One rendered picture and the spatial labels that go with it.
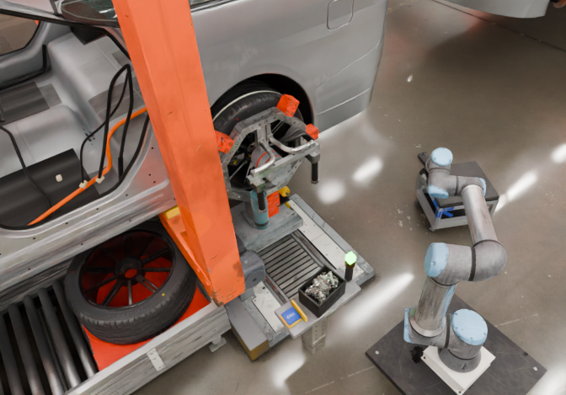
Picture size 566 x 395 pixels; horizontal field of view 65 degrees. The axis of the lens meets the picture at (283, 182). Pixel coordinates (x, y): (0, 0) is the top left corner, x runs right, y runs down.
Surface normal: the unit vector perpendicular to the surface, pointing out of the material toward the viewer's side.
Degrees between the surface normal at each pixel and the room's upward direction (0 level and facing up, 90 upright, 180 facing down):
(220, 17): 80
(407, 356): 0
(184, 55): 90
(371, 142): 0
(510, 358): 0
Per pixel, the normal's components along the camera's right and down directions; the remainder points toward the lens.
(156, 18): 0.58, 0.56
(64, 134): 0.41, -0.02
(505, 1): -0.25, 0.85
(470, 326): 0.00, -0.71
